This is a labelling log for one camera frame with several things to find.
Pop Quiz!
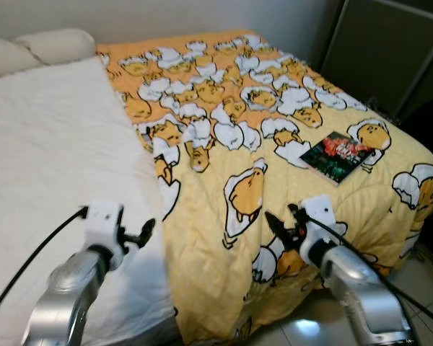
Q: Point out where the dark red-green book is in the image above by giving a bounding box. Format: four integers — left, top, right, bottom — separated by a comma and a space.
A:
300, 130, 373, 187

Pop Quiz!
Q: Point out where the yellow cartoon egg blanket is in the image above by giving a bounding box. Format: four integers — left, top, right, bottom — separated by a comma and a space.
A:
97, 29, 433, 345

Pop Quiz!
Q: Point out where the white mattress cover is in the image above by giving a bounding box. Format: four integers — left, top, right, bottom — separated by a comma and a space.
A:
0, 56, 178, 346

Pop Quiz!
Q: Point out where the dark grey wardrobe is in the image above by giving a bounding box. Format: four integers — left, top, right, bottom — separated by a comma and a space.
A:
319, 0, 433, 125

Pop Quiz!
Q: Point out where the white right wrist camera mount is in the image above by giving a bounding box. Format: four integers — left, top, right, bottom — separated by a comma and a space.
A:
299, 194, 348, 254

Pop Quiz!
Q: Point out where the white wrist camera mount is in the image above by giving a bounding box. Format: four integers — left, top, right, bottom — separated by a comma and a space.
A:
84, 201, 126, 272
299, 194, 348, 254

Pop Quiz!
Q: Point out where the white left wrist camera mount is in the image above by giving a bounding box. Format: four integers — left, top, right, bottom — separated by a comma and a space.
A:
84, 201, 126, 272

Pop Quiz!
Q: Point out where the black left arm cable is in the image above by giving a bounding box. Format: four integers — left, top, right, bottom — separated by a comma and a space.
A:
0, 206, 89, 329

